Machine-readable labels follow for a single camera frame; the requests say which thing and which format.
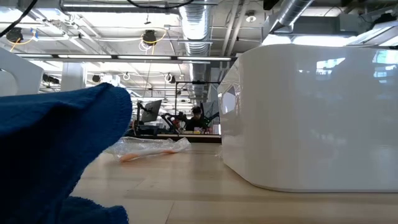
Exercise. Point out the blue cloth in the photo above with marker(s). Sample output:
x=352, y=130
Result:
x=46, y=140

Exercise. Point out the person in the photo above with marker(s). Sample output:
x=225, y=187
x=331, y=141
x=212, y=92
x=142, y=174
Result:
x=196, y=122

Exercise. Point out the black ceiling camera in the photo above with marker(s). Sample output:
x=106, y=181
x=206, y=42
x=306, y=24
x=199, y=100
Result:
x=170, y=78

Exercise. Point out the small black ceiling reel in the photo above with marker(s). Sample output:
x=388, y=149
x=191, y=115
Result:
x=96, y=78

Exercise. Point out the black metal gantry frame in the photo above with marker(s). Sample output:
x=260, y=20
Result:
x=199, y=82

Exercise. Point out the white plastic bin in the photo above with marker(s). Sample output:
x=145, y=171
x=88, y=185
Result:
x=311, y=124
x=25, y=74

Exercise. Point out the black ceiling-mounted device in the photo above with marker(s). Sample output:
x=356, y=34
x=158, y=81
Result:
x=49, y=79

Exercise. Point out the grey rectangular duct box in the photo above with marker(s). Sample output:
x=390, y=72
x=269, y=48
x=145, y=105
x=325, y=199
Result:
x=326, y=25

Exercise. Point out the long ceiling light strip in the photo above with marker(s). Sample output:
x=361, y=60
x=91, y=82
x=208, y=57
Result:
x=143, y=57

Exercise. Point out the silver diagonal spiral duct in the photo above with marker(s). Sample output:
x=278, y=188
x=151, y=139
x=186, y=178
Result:
x=292, y=12

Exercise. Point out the dark ceiling pipe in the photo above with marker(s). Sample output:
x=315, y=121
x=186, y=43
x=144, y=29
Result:
x=124, y=8

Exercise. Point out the grey office monitor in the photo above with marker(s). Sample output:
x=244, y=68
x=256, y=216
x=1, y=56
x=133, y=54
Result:
x=152, y=110

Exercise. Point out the silver ventilation duct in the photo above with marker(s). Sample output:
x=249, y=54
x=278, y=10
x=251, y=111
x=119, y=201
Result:
x=196, y=28

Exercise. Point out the black distant robot arm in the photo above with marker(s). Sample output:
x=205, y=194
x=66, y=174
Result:
x=172, y=119

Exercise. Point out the round white ceiling fixture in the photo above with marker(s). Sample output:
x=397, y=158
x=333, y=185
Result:
x=251, y=17

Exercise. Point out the grey ceiling conduit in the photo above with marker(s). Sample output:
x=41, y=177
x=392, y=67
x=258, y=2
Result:
x=231, y=21

